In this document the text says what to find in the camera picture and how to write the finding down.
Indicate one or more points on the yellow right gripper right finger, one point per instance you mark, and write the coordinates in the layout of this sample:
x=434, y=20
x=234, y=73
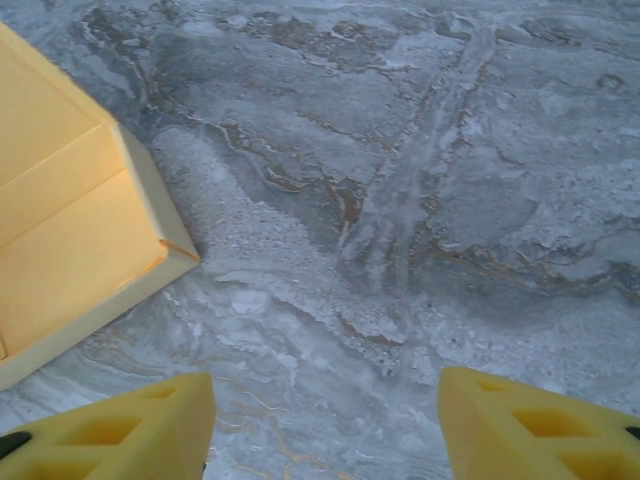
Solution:
x=490, y=425

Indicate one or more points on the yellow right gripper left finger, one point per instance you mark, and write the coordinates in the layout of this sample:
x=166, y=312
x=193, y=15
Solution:
x=150, y=435

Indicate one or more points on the yellow paper box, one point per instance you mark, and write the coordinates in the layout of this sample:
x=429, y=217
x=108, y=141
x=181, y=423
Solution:
x=65, y=225

